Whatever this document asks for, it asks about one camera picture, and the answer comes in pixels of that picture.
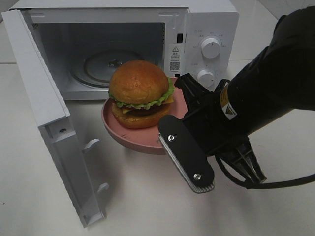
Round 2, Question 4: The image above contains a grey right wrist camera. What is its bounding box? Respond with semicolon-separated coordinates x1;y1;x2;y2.
219;141;267;187

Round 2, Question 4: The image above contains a lower white timer knob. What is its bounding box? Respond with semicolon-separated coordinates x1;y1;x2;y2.
197;69;215;88

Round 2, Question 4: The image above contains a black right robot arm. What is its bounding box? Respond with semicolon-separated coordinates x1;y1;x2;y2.
158;6;315;193

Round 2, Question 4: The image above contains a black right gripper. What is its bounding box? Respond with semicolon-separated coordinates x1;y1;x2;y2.
158;73;249;194

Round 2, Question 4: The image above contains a white microwave door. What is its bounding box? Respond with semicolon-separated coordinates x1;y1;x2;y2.
2;10;105;227

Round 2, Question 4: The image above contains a burger with lettuce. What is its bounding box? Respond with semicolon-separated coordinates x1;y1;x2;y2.
108;60;175;129

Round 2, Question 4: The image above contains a white warning label sticker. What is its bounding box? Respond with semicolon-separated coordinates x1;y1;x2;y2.
166;43;184;74

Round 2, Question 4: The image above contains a pink round plate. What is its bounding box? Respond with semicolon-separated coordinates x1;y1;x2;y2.
102;88;188;154

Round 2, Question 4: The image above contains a white microwave oven body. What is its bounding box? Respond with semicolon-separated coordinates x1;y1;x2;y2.
8;0;239;100

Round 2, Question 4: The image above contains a glass microwave turntable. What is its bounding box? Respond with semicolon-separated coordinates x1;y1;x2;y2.
70;49;162;89

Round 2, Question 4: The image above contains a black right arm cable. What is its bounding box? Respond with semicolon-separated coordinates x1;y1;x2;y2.
214;80;315;190

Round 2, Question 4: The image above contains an upper white power knob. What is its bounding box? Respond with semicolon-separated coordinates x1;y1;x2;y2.
200;36;221;59

